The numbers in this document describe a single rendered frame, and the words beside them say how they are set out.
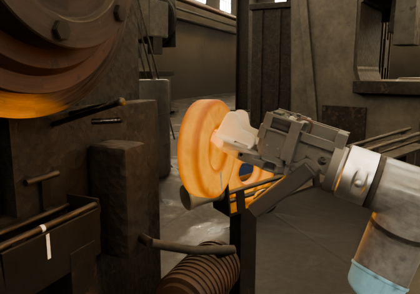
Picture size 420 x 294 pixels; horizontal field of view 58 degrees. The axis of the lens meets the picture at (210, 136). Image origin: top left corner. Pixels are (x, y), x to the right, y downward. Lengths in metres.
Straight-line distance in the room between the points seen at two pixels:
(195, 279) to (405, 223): 0.45
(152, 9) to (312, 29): 5.75
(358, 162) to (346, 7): 2.63
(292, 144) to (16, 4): 0.37
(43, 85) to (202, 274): 0.50
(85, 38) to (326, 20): 2.72
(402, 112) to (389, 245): 2.46
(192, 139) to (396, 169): 0.27
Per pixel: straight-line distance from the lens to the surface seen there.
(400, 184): 0.52
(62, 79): 0.61
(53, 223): 0.65
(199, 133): 0.53
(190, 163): 0.53
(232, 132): 0.56
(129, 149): 0.76
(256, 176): 0.95
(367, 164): 0.52
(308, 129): 0.55
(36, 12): 0.50
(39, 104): 0.60
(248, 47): 9.27
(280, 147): 0.53
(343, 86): 3.08
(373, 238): 0.56
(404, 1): 2.79
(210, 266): 0.87
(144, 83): 3.26
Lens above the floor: 0.94
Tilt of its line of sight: 10 degrees down
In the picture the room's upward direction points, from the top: straight up
